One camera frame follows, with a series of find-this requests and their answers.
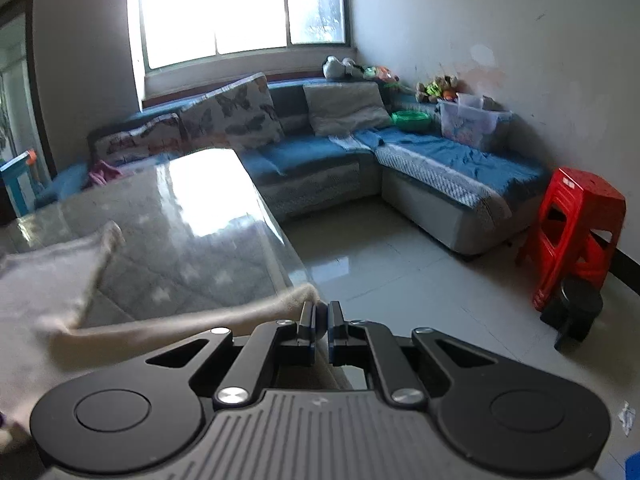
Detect blue corner sofa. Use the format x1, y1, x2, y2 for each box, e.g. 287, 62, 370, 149
37, 77, 548, 261

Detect green and orange toy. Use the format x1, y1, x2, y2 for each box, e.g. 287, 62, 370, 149
364, 65, 401, 86

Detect red plastic stool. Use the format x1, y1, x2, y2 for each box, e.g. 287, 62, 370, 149
516, 166, 627, 312

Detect brown and green plush toys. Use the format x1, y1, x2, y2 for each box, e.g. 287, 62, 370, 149
415, 75, 464, 104

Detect white plush toy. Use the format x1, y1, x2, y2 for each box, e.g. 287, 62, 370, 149
322, 56, 368, 81

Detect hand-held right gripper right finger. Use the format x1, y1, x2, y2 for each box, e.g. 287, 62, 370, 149
327, 301, 507, 406

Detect green plastic basin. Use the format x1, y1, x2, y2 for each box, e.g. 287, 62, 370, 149
391, 110, 432, 132

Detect clear plastic storage box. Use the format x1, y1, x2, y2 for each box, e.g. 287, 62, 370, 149
436, 92, 502, 152

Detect white paper scrap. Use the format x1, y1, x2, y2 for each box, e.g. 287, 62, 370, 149
617, 402, 637, 434

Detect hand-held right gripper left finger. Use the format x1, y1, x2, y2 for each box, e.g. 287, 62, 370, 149
145, 301, 328, 408

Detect grey quilted star-print mat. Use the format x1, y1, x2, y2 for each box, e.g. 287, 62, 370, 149
0, 147, 301, 328

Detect cream knit garment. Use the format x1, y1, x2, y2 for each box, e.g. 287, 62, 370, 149
0, 221, 353, 433

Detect blue toy stand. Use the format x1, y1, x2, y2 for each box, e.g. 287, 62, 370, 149
0, 149, 42, 219

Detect pink cloth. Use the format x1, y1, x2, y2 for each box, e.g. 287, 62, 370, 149
87, 160, 124, 189

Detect grey cushion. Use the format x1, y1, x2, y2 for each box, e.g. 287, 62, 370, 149
302, 81, 393, 137

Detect large butterfly print cushion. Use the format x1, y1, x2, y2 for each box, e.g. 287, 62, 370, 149
179, 72, 287, 153

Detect window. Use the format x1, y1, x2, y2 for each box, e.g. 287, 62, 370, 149
127, 0, 349, 75

